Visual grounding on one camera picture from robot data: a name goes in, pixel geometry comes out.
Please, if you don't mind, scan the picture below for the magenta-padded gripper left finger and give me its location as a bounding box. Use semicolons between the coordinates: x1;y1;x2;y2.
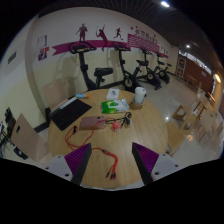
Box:
41;143;93;186

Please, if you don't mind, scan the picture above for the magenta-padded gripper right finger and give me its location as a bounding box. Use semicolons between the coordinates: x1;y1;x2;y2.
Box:
131;142;184;186

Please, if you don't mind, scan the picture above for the red charging cable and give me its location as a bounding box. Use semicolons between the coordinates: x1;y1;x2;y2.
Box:
64;118;119;181

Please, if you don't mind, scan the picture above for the red charger block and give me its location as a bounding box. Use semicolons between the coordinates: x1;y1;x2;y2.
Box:
111;120;122;133

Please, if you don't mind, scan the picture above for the light wooden chair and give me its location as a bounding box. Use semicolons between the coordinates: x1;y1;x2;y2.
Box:
41;78;70;111
165;120;191;156
11;113;51;163

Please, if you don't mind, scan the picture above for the black laptop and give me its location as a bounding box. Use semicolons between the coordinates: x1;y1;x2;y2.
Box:
49;97;93;132

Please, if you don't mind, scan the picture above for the wooden tables and chairs group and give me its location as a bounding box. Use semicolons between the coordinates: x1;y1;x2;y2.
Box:
171;88;224;144

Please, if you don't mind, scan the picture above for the white paper cup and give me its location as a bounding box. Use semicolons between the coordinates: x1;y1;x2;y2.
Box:
133;86;148;105

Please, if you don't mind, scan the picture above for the blue and orange tube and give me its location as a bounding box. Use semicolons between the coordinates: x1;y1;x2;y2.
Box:
75;93;91;100

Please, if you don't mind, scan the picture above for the green wet wipes pack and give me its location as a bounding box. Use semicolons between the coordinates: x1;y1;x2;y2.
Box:
100;98;130;115

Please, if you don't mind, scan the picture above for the white tissue packet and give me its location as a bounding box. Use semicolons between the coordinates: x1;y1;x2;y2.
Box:
105;87;121;101

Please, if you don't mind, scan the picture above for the black exercise bike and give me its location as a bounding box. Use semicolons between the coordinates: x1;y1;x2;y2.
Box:
68;41;114;92
153;53;172;85
111;41;143;94
136;47;163;91

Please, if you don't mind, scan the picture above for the black cable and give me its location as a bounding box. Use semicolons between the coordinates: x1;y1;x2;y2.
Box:
105;111;133;128

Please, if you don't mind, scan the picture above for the wall poster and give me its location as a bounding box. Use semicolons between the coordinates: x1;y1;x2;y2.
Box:
37;34;50;62

